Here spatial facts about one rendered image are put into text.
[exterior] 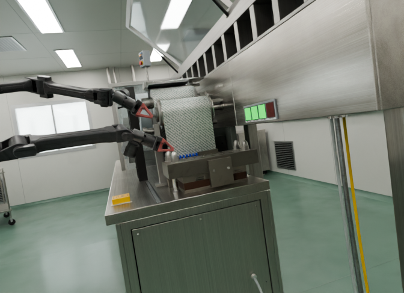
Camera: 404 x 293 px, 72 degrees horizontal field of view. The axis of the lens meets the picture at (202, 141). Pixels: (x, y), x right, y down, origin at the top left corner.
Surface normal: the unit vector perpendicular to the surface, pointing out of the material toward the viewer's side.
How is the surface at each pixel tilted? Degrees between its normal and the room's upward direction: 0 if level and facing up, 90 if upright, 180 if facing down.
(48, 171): 90
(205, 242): 90
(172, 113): 90
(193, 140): 90
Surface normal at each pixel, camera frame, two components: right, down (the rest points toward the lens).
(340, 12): -0.95, 0.15
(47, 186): 0.28, 0.01
